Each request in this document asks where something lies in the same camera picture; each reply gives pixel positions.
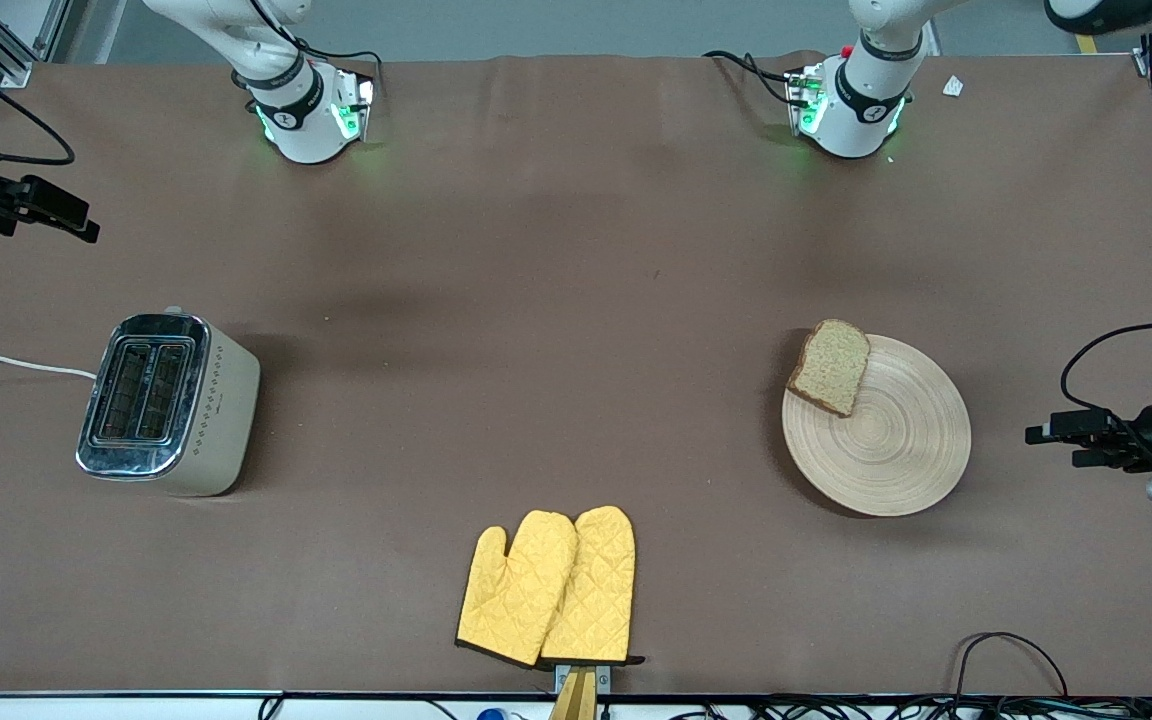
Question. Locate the round wooden plate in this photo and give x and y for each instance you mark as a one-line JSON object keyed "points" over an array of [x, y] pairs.
{"points": [[886, 450]]}

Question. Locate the brown bread toast slice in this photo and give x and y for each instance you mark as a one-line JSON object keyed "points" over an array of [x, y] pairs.
{"points": [[831, 368]]}

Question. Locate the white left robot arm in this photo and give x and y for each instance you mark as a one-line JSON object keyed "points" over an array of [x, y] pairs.
{"points": [[861, 100]]}

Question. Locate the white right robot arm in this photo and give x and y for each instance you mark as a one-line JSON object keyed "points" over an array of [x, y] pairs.
{"points": [[286, 110]]}

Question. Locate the cream and chrome toaster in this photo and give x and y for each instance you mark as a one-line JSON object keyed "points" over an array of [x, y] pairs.
{"points": [[211, 410]]}

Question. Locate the small white paper scrap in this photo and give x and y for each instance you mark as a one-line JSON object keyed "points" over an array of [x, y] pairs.
{"points": [[953, 86]]}

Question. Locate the brown table cover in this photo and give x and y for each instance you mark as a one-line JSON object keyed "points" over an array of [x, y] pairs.
{"points": [[536, 300]]}

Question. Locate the yellow quilted oven mitt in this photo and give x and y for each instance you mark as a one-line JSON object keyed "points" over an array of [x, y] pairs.
{"points": [[596, 590], [516, 595]]}

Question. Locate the small blue object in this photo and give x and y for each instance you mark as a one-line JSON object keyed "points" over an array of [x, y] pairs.
{"points": [[492, 714]]}

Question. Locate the wooden stick with metal bracket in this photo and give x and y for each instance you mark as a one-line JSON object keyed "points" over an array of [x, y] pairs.
{"points": [[576, 695]]}

